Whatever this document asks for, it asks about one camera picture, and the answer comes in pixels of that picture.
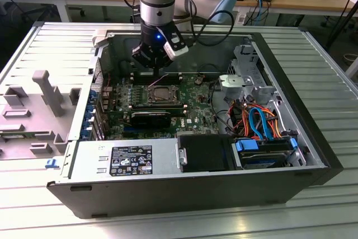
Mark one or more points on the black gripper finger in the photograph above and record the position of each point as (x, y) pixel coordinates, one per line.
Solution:
(143, 55)
(165, 59)

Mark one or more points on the metal locking lever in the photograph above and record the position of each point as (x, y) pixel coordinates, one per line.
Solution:
(165, 102)
(159, 80)

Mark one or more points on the black RAM slot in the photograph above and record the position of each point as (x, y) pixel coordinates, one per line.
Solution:
(140, 72)
(156, 103)
(156, 107)
(140, 80)
(140, 75)

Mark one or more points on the CPU socket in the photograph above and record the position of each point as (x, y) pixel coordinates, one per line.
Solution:
(150, 101)

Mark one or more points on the blue expansion slot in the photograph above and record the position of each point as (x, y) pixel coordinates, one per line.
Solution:
(130, 132)

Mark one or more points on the coin cell battery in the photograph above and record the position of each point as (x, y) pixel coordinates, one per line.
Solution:
(199, 79)

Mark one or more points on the silver rear port block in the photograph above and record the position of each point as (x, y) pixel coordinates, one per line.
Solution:
(108, 101)
(107, 90)
(109, 108)

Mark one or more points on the green motherboard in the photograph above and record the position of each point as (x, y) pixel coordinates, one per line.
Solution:
(195, 104)

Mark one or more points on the black graphics card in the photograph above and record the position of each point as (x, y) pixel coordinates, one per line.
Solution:
(151, 118)

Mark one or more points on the blue card retention clip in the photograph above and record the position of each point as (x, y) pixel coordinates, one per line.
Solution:
(90, 109)
(93, 95)
(87, 121)
(85, 134)

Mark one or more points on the silver perforated drive cage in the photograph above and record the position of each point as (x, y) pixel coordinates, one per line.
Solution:
(246, 62)

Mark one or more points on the power supply label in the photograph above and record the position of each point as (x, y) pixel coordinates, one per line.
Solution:
(131, 160)

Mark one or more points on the silver power supply unit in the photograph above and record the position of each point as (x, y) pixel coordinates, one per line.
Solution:
(89, 152)

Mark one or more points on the grey parts rack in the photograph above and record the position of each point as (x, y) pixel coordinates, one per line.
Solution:
(33, 127)

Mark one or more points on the black PC case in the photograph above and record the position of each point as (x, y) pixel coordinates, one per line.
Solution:
(167, 194)

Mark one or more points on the hard disk in blue carrier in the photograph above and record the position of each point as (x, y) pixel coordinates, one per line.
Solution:
(263, 160)

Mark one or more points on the black tripod leg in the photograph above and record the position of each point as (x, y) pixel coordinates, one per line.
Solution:
(339, 18)

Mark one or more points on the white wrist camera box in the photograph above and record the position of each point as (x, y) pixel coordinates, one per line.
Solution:
(179, 50)

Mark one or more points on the grey metal corner bracket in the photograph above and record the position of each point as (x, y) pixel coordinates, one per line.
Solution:
(99, 39)

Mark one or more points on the silver drive bracket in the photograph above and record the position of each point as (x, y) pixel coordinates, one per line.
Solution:
(233, 80)

